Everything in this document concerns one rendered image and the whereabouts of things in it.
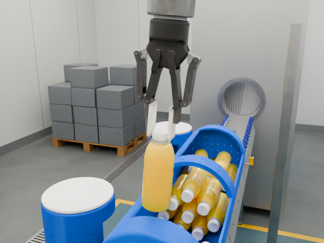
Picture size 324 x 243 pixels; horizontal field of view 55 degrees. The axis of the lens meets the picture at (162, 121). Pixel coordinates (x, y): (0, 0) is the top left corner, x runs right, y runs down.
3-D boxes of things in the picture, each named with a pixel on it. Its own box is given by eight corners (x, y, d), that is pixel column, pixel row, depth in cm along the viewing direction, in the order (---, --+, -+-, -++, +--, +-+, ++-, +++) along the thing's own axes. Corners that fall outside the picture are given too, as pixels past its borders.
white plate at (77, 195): (55, 220, 104) (55, 223, 104) (126, 195, 120) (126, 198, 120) (32, 188, 125) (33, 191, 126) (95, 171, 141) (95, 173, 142)
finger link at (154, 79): (162, 51, 58) (155, 49, 58) (147, 105, 62) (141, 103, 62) (168, 50, 61) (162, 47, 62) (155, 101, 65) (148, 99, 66)
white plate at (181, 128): (155, 120, 225) (155, 121, 225) (146, 131, 199) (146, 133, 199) (193, 122, 220) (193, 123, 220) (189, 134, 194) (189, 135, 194)
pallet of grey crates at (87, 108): (146, 139, 501) (144, 64, 468) (123, 156, 428) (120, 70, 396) (82, 131, 540) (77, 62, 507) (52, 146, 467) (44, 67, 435)
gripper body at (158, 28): (196, 20, 60) (192, 68, 63) (156, 17, 62) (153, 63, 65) (186, 19, 53) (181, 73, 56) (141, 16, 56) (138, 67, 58)
